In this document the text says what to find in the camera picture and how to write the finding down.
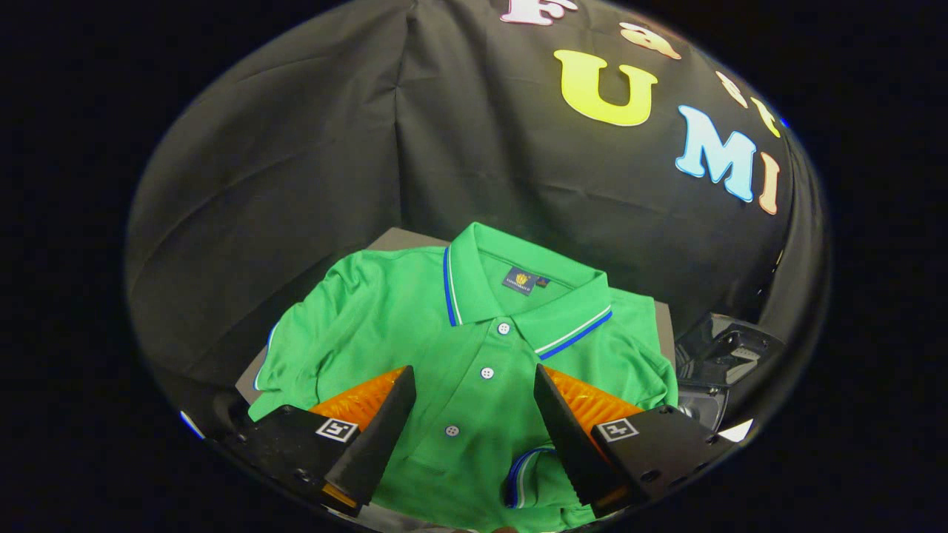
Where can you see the white flat board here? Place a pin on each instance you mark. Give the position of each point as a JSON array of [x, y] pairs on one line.
[[737, 431]]

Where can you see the black backdrop cloth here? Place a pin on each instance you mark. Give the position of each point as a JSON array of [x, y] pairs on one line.
[[296, 148]]

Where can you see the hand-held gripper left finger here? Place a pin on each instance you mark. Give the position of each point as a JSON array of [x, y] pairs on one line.
[[381, 437]]

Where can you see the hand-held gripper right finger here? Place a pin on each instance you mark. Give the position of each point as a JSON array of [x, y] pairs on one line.
[[566, 437]]

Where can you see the grey cabinet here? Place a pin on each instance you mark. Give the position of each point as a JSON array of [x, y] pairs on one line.
[[404, 240]]

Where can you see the green polo shirt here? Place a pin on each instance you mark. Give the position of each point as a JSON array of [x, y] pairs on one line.
[[474, 414]]

